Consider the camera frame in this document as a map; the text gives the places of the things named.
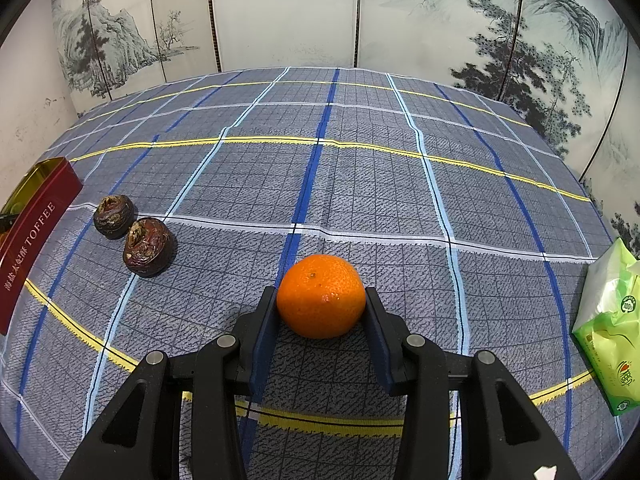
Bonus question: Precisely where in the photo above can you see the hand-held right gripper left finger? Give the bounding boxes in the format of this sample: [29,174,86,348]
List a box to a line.
[60,286,278,480]

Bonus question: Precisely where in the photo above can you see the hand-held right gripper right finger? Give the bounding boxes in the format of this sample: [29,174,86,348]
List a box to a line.
[364,286,583,480]

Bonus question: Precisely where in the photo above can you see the round mandarin orange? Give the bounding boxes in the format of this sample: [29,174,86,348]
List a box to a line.
[276,254,367,339]

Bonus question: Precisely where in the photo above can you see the gold tin box red sides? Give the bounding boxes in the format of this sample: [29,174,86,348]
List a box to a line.
[0,156,84,336]

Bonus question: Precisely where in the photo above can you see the dark brown water chestnut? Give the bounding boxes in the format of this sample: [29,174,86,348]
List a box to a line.
[93,195,135,240]
[123,217,177,277]

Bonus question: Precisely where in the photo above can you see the blue plaid tablecloth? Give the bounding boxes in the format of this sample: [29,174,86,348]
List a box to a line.
[0,66,631,480]

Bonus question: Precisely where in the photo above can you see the green tissue packet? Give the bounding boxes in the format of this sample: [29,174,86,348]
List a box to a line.
[571,237,640,417]

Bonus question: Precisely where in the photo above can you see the landscape painted folding screen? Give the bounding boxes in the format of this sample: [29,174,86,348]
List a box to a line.
[0,0,640,261]

